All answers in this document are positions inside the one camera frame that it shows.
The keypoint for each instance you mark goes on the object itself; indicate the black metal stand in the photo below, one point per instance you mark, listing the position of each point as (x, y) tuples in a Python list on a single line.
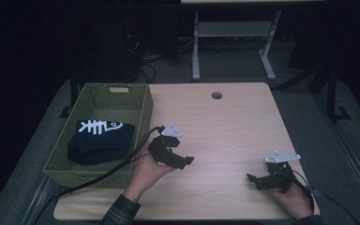
[(73, 93), (332, 93)]

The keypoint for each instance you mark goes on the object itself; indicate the dark cabinet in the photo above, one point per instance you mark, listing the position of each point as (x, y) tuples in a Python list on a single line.
[(106, 47)]

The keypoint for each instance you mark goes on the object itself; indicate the white metal desk frame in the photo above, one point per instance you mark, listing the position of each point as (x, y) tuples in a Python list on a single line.
[(231, 28)]

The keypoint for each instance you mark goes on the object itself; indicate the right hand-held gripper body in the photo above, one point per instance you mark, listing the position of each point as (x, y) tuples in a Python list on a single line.
[(279, 176)]

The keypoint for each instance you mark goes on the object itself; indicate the green woven basket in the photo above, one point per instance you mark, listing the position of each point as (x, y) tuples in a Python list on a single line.
[(131, 100)]

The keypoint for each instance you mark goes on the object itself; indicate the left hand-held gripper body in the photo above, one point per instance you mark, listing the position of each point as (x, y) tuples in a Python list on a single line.
[(162, 148)]

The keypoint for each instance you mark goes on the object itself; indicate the metal floor rail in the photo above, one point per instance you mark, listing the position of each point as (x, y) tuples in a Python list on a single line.
[(350, 150), (37, 200)]

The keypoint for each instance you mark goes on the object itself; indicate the person's left hand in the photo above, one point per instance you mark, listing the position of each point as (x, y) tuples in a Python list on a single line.
[(145, 178)]

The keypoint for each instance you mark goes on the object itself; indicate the person's right hand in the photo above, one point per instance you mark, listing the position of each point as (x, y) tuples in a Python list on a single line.
[(293, 201)]

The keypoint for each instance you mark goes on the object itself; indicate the black garment with fishbone print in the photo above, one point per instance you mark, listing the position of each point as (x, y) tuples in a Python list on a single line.
[(103, 146)]

